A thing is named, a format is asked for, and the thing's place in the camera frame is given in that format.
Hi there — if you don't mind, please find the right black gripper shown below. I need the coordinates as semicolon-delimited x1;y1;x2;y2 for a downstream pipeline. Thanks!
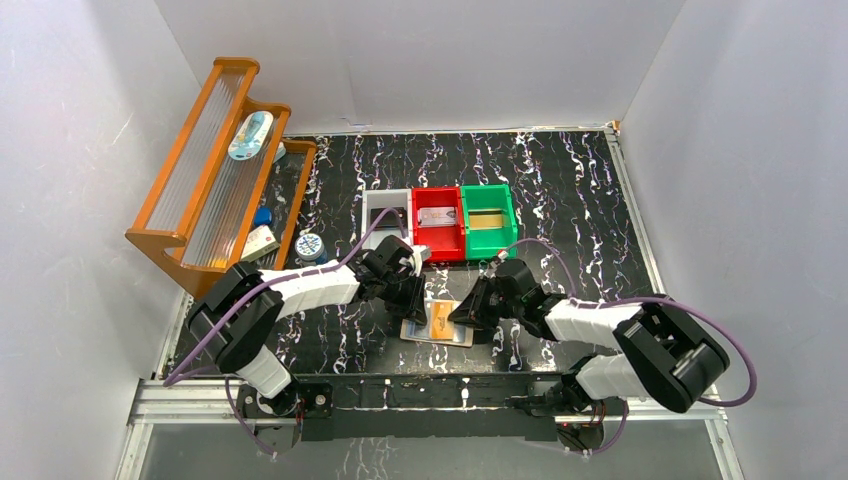
448;275;523;330

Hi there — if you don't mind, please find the gold card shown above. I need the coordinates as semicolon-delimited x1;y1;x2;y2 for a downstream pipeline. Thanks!
467;209;507;230
428;300;462;342

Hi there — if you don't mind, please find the beige leather card holder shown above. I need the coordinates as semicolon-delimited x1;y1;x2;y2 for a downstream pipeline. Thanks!
400;299;474;348

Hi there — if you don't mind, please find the red plastic bin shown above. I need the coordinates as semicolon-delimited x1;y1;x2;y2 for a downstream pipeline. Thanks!
412;187;466;263

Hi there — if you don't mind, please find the green plastic bin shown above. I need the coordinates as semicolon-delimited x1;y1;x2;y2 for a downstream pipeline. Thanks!
460;184;518;260

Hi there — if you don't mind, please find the white plastic bin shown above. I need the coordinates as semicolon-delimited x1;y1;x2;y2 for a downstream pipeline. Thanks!
360;189;414;252

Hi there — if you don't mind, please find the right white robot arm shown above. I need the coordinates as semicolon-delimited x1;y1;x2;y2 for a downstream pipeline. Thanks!
449;259;730;414

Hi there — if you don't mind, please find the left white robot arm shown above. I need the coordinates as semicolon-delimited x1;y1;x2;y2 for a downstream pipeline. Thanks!
186;235;430;416

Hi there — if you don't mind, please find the black card in white bin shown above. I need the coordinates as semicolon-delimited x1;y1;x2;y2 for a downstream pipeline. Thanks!
369;207;408;234

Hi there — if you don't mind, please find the silver card in red bin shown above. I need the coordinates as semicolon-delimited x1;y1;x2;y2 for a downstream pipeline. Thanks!
417;206;458;228

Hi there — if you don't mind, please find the gold card in green bin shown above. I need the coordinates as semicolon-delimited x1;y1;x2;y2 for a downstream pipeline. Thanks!
467;209;507;230

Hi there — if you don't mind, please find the blue white round tin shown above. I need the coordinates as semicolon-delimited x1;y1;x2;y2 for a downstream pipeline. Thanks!
294;233;329;265

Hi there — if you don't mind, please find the white red small box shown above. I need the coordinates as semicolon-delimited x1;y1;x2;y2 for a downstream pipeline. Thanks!
240;225;280;267

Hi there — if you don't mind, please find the blue bottle cap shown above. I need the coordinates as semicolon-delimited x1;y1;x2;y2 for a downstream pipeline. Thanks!
253;207;273;228

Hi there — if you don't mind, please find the wooden three-tier shelf rack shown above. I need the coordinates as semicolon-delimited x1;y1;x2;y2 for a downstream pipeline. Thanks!
125;57;317;298

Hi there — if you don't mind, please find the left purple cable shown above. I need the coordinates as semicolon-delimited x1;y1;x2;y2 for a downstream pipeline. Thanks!
162;206;409;458

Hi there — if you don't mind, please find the purple cable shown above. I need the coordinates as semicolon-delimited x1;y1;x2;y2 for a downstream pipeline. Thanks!
490;238;759;458
162;206;409;458

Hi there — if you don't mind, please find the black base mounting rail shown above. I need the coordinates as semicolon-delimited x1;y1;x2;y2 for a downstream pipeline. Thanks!
291;372;631;444

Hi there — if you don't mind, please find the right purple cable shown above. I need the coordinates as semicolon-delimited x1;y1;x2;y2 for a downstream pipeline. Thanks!
490;238;759;458

